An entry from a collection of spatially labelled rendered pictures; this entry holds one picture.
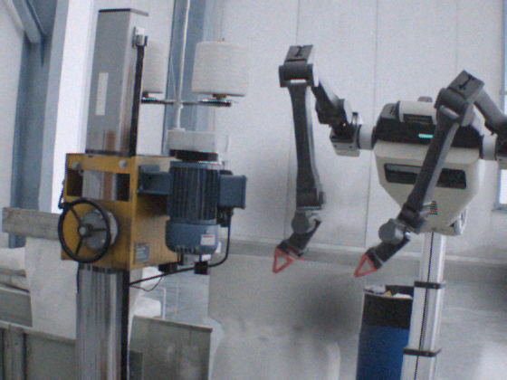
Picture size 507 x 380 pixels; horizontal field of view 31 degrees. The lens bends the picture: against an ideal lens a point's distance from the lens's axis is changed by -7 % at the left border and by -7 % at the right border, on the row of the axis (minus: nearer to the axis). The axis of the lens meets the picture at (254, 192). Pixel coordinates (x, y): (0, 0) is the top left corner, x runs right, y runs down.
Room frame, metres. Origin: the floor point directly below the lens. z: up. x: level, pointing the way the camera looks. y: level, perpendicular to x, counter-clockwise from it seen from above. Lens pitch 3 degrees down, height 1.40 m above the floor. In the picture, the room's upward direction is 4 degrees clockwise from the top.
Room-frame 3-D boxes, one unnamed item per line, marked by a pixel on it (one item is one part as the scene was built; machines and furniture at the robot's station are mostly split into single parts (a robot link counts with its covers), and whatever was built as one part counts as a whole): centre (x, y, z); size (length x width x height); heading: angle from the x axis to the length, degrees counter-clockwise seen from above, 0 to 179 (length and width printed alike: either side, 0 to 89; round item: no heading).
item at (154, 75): (2.89, 0.36, 1.61); 0.15 x 0.14 x 0.17; 69
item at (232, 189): (2.66, 0.06, 1.25); 0.10 x 0.08 x 0.12; 4
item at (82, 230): (2.51, 0.45, 1.13); 0.18 x 0.11 x 0.18; 69
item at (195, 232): (2.65, 0.16, 1.21); 0.15 x 0.15 x 0.25
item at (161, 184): (2.65, 0.26, 1.27); 0.12 x 0.09 x 0.09; 159
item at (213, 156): (2.65, 0.16, 1.35); 0.12 x 0.12 x 0.04
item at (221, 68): (2.79, 0.12, 1.61); 0.17 x 0.17 x 0.17
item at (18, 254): (5.91, 1.46, 0.56); 0.66 x 0.43 x 0.15; 156
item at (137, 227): (2.77, 0.38, 1.18); 0.34 x 0.25 x 0.31; 159
